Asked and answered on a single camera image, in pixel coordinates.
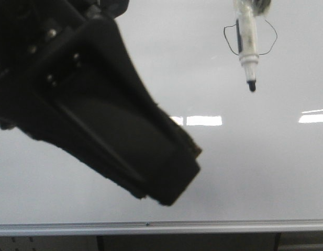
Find white whiteboard with aluminium frame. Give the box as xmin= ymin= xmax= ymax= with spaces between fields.
xmin=0 ymin=1 xmax=323 ymax=236

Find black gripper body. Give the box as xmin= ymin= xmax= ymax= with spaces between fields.
xmin=0 ymin=0 xmax=130 ymax=142

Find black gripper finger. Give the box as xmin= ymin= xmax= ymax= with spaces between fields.
xmin=38 ymin=17 xmax=203 ymax=207

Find white whiteboard marker black tip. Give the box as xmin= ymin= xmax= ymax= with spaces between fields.
xmin=233 ymin=1 xmax=259 ymax=92

